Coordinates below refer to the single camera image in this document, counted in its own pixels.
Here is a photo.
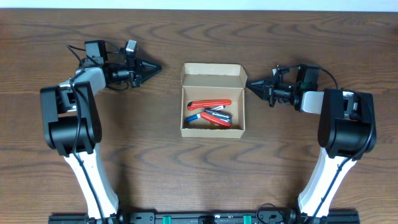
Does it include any red black stapler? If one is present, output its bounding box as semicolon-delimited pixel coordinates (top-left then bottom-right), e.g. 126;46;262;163
200;110;232;128

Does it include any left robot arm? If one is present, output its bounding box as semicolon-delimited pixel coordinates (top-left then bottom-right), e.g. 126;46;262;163
40;40;162;223

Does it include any yellow tape roll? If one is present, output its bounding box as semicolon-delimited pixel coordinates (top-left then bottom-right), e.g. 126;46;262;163
210;123;222;129

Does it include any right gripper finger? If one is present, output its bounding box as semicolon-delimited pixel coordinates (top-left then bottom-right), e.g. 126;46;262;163
246;80;266;89
250;85;267;100

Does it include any open cardboard box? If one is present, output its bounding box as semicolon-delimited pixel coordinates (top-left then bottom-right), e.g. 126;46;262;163
180;63;247;139

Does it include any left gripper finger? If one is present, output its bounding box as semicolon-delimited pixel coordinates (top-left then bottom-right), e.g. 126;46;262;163
139;68;162;84
141;60;162;71

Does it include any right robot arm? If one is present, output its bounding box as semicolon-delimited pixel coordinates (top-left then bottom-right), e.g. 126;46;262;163
246;63;377;223

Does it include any blue whiteboard marker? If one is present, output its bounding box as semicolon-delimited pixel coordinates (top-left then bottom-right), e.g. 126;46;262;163
185;106;225;123

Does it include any red utility knife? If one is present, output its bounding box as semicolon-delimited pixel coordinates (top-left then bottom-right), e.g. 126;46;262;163
187;99;232;111

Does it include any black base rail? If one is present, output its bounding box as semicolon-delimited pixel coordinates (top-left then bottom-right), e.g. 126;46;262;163
48;207;361;224

